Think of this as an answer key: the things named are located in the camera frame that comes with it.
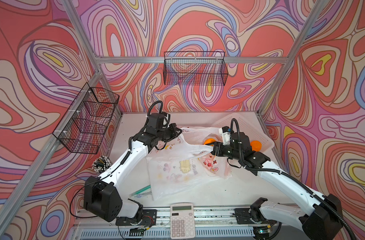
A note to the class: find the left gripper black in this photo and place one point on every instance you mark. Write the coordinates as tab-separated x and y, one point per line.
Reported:
174	134

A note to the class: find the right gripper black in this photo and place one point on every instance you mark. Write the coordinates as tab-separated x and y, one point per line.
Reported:
220	145

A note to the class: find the orange fruit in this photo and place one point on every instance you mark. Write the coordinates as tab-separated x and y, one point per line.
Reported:
256	146
209	141

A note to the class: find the printed white plastic bag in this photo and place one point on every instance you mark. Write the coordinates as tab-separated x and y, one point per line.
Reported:
215	166

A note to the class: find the white plastic fruit basket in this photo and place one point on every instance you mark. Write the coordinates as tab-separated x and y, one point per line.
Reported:
246	125

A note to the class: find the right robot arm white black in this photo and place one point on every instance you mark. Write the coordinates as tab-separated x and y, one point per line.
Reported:
319	216

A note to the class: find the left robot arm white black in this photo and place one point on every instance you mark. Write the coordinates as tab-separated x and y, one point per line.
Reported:
101	194

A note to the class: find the clear plastic bag bottom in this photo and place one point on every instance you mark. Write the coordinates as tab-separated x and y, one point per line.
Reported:
178	169

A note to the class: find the green pen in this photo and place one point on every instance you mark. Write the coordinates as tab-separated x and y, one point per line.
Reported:
142	192

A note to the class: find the cup of pens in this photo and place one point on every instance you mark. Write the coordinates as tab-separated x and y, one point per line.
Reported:
101	164

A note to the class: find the white desk calculator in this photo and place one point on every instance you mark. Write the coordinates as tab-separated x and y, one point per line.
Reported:
182	221

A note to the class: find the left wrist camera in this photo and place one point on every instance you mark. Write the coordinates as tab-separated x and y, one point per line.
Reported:
166	118

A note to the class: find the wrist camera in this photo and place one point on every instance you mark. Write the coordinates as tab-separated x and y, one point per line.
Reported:
166	118
226	134

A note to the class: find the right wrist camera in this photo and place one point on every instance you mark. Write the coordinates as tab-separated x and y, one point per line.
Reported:
226	134

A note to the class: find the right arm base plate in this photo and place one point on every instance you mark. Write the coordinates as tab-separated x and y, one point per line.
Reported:
246	216

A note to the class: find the black wire basket back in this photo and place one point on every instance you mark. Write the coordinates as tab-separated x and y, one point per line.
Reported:
195	68

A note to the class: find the black wire basket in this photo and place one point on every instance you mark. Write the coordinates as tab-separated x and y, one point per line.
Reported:
86	121
195	68

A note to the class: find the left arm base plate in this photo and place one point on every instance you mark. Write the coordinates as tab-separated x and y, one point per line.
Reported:
144	217

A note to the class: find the black wire basket left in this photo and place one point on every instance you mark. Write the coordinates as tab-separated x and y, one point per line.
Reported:
86	121

